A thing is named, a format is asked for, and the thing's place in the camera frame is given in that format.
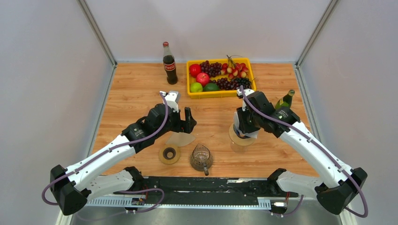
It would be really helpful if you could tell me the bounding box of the white paper coffee filter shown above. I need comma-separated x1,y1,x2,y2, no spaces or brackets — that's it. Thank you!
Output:
233,112,259,139

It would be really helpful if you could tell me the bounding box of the wooden dripper holder ring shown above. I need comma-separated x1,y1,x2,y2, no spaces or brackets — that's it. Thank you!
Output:
228,124,257,147

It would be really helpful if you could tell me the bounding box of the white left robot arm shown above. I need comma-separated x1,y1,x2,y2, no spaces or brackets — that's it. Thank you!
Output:
49,104,197,216

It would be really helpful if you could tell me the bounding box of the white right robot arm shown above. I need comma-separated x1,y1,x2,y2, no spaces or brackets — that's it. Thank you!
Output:
230,88,368,218

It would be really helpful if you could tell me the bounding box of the clear glass server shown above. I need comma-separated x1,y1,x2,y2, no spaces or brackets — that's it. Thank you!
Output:
230,142,248,154

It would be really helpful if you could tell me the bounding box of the light green apple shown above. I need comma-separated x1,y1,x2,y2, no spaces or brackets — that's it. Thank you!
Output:
190,82,203,93

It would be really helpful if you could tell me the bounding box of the dark green lime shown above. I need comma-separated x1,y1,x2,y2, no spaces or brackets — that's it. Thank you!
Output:
203,82,220,92

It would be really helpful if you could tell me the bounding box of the green champagne bottle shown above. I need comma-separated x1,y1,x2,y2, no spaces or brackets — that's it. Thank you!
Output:
275,90,295,109

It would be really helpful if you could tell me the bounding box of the pink red apple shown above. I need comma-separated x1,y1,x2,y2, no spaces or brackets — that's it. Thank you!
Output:
196,73,210,87

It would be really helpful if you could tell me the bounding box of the dark grape bunch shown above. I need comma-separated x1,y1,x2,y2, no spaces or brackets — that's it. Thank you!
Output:
210,78,252,90

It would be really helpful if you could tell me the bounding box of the yellow plastic fruit tray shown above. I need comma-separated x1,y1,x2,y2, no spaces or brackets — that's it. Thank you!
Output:
186,57,257,99

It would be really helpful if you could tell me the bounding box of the red cherries bunch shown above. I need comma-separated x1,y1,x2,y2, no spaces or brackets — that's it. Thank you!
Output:
219,55,252,80

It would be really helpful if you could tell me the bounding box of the purple grape bunch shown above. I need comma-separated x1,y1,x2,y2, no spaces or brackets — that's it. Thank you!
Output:
199,60,222,77

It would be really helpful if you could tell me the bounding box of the glass cola bottle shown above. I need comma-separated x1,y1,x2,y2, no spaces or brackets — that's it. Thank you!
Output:
162,42,178,85

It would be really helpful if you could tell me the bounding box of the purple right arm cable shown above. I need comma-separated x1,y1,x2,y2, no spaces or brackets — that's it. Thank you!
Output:
238,85,369,218

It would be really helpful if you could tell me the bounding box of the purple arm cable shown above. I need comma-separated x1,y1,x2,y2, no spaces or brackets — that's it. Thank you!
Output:
238,85,369,218
41,91,170,215

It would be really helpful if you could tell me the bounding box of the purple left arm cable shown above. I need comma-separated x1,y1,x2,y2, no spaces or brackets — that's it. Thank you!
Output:
41,91,170,215

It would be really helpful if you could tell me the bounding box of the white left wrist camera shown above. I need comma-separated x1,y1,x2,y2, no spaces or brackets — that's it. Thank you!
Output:
160,91,181,113

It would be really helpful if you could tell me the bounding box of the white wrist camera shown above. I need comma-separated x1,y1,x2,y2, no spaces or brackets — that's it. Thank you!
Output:
160,91,181,113
237,89,255,111

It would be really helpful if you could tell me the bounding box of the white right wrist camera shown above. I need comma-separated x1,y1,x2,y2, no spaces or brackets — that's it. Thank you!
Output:
237,89,255,111

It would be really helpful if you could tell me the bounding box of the glass pitcher with handle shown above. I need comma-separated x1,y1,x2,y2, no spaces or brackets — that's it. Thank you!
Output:
190,143,214,176

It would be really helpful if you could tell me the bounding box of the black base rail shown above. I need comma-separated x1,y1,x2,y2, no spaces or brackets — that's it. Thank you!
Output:
127,176,296,214

